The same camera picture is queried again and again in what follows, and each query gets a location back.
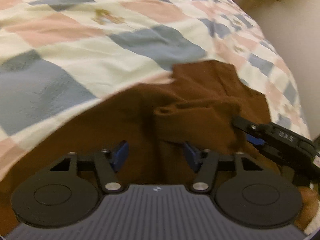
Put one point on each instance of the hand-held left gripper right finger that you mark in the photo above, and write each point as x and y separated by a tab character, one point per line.
191	155

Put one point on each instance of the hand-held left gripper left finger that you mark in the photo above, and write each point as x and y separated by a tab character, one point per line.
121	155

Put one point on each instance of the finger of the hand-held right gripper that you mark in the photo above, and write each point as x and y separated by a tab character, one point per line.
250	126
255	140

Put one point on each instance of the brown garment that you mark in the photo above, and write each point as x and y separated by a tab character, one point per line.
150	105

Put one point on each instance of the person's right hand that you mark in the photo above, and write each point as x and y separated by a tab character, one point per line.
308	205

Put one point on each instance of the checkered patchwork quilt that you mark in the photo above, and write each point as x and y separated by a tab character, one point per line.
75	42

